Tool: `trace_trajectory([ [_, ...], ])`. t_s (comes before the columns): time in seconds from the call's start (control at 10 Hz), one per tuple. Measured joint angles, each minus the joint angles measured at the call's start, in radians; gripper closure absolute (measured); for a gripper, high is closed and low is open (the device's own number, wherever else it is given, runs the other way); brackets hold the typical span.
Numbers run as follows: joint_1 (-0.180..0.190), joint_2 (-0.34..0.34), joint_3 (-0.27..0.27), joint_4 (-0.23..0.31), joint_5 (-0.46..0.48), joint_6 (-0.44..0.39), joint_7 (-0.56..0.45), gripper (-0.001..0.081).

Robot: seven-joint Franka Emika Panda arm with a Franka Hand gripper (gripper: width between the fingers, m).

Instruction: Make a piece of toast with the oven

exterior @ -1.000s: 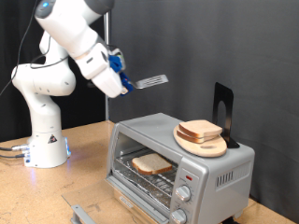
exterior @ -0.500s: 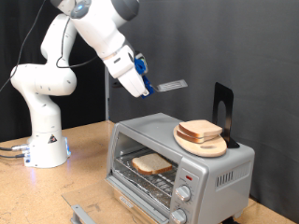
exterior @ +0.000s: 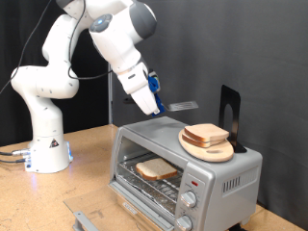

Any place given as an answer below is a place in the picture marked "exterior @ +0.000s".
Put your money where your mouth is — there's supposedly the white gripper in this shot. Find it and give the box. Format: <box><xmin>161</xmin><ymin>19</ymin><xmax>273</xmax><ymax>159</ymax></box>
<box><xmin>129</xmin><ymin>86</ymin><xmax>161</xmax><ymax>116</ymax></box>

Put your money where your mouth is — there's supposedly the black spatula with blue block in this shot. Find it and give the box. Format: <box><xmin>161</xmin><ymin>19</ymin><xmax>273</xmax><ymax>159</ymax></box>
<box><xmin>123</xmin><ymin>91</ymin><xmax>199</xmax><ymax>116</ymax></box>

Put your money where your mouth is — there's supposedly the white bread slice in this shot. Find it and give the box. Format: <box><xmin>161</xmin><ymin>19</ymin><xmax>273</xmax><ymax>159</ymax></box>
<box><xmin>135</xmin><ymin>157</ymin><xmax>178</xmax><ymax>181</ymax></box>
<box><xmin>181</xmin><ymin>133</ymin><xmax>226</xmax><ymax>149</ymax></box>
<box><xmin>183</xmin><ymin>123</ymin><xmax>231</xmax><ymax>143</ymax></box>

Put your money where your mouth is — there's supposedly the silver oven knob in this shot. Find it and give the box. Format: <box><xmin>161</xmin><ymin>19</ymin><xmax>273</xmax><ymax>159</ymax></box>
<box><xmin>175</xmin><ymin>215</ymin><xmax>193</xmax><ymax>231</ymax></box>
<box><xmin>180</xmin><ymin>191</ymin><xmax>198</xmax><ymax>209</ymax></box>

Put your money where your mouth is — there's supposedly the glass oven door with handle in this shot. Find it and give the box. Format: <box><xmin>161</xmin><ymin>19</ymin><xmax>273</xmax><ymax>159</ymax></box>
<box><xmin>63</xmin><ymin>183</ymin><xmax>176</xmax><ymax>231</ymax></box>

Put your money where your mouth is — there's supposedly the wooden crate under oven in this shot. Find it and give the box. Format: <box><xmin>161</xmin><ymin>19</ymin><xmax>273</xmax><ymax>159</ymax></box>
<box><xmin>116</xmin><ymin>193</ymin><xmax>165</xmax><ymax>231</ymax></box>

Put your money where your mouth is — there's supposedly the silver toaster oven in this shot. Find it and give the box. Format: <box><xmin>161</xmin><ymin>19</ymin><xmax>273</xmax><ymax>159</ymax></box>
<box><xmin>109</xmin><ymin>115</ymin><xmax>264</xmax><ymax>231</ymax></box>

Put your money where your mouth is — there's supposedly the vertical metal pole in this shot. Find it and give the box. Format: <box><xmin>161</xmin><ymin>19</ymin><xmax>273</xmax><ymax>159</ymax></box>
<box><xmin>106</xmin><ymin>62</ymin><xmax>114</xmax><ymax>125</ymax></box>

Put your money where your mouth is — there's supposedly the black curtain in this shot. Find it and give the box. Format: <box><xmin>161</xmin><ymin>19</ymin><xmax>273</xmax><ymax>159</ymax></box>
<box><xmin>0</xmin><ymin>0</ymin><xmax>112</xmax><ymax>147</ymax></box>

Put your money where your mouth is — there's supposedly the grey backdrop cloth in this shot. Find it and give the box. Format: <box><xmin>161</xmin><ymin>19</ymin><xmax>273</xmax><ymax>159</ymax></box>
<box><xmin>112</xmin><ymin>0</ymin><xmax>308</xmax><ymax>230</ymax></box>

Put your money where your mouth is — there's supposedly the oval wooden cutting board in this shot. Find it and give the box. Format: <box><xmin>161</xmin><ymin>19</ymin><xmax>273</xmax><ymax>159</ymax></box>
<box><xmin>177</xmin><ymin>132</ymin><xmax>235</xmax><ymax>164</ymax></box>

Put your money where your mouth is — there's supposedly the black metal bookend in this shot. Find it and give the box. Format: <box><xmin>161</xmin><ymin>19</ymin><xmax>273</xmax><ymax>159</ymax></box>
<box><xmin>218</xmin><ymin>84</ymin><xmax>248</xmax><ymax>154</ymax></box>

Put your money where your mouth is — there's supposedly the aluminium foil sheet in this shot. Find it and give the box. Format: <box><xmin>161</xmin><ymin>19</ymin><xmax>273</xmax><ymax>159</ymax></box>
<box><xmin>116</xmin><ymin>172</ymin><xmax>178</xmax><ymax>215</ymax></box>

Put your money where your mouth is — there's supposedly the wire oven rack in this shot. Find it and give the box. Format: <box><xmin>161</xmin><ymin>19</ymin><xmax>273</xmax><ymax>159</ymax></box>
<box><xmin>116</xmin><ymin>151</ymin><xmax>185</xmax><ymax>216</ymax></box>

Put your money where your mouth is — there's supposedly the cable with silver connector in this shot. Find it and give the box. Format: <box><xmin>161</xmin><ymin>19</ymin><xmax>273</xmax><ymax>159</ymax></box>
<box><xmin>0</xmin><ymin>147</ymin><xmax>32</xmax><ymax>158</ymax></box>

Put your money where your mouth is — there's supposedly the black base cable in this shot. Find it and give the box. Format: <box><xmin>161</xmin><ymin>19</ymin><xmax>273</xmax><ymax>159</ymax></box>
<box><xmin>0</xmin><ymin>157</ymin><xmax>27</xmax><ymax>165</ymax></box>

